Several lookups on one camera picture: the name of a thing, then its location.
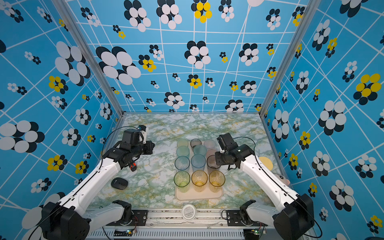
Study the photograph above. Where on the blue short glass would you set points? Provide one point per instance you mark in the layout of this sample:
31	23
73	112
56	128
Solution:
198	162

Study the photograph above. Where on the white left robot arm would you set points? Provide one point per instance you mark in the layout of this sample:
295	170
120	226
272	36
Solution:
67	219

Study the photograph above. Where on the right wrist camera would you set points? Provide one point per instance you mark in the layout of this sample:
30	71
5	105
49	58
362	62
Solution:
226	143

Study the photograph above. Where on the teal glass lowest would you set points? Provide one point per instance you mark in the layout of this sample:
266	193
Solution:
200	150

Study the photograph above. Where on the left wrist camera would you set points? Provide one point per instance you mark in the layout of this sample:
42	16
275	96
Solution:
133	137

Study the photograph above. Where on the small grey glass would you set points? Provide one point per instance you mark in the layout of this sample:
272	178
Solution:
195	142

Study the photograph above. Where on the beige plastic tray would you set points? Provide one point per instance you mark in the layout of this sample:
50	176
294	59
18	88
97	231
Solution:
191	194

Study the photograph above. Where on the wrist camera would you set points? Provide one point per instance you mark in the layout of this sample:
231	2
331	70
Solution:
133	137
226	143

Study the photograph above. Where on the aluminium corner post left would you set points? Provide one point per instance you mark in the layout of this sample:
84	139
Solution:
80	40

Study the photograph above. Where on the clear dotted glass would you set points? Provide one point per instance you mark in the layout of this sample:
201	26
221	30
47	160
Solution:
210	144

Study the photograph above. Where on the teal glass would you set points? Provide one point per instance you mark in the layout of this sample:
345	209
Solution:
183	151

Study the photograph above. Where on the tall yellow glass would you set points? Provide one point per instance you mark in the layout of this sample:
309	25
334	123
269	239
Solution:
216	179

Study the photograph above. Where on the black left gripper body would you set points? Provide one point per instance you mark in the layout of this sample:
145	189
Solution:
142	149

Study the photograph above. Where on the yellow short glass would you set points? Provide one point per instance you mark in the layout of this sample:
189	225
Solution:
199	180

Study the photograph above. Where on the black computer mouse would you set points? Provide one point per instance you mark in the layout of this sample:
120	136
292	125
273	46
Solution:
119	183

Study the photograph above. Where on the aluminium corner post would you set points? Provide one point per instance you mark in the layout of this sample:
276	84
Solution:
80	40
288	57

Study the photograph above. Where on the aluminium corner post right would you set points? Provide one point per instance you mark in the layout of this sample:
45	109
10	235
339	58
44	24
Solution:
288	57

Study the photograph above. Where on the light green short glass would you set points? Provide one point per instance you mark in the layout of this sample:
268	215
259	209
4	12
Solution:
182	143

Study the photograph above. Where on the yellow sponge ball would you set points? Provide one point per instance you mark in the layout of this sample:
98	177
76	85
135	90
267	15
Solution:
267	162

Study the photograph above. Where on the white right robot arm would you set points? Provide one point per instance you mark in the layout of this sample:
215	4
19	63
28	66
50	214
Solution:
292	215

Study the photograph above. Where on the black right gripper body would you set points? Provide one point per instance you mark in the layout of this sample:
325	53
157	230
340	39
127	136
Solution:
221	158

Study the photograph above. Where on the tall grey glass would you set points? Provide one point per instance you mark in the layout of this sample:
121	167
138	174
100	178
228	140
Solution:
212	164

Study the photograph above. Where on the white round lid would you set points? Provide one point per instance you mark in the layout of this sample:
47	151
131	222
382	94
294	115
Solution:
189	212

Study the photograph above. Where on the aluminium front rail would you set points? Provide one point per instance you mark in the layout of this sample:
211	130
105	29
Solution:
168	224

